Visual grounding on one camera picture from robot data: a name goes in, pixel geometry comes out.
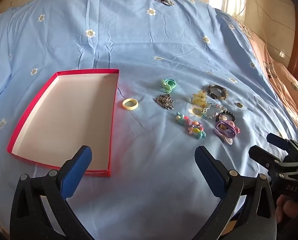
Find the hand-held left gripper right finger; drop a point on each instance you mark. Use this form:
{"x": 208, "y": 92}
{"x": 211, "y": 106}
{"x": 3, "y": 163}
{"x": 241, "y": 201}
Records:
{"x": 209, "y": 172}

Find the blue flower print bed sheet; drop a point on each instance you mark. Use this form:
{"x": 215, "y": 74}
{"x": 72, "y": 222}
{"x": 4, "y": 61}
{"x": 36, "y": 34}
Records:
{"x": 144, "y": 42}

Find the yellow hair claw clip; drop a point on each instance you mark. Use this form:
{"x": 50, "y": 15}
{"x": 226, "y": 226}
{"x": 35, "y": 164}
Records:
{"x": 200, "y": 100}

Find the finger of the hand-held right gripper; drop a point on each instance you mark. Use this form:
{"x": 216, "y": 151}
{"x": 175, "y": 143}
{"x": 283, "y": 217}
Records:
{"x": 279, "y": 142}
{"x": 264, "y": 157}

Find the white wall socket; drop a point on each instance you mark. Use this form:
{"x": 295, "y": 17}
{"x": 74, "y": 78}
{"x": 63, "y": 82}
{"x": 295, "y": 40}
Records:
{"x": 281, "y": 54}

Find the red cardboard box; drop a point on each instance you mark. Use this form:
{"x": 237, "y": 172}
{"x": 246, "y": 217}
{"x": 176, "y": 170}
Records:
{"x": 64, "y": 120}

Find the small round metal button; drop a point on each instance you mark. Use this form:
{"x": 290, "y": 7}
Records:
{"x": 239, "y": 105}

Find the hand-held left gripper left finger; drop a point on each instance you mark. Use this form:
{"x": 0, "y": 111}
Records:
{"x": 75, "y": 172}

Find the person's right hand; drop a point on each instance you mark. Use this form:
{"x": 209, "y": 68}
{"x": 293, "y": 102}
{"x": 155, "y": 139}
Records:
{"x": 286, "y": 208}

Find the pink printed blanket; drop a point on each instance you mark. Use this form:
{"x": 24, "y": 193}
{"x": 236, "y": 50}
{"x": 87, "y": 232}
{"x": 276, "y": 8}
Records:
{"x": 281, "y": 80}

